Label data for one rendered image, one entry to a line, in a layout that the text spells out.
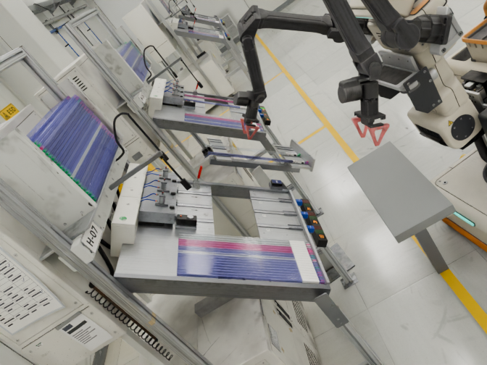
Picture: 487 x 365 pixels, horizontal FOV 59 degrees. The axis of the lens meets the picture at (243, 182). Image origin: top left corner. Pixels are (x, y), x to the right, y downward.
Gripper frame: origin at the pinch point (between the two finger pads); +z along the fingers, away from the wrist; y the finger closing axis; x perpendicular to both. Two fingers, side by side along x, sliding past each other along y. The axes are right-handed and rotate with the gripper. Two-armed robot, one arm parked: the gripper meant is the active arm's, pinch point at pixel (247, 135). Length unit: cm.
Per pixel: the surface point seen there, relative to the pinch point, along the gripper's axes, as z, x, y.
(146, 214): 20, -49, 54
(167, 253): 26, -41, 71
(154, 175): 16, -45, 25
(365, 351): 49, 32, 95
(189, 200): 22, -30, 35
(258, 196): 20.4, 2.3, 28.7
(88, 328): 48, -65, 82
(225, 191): 22.5, -11.7, 21.2
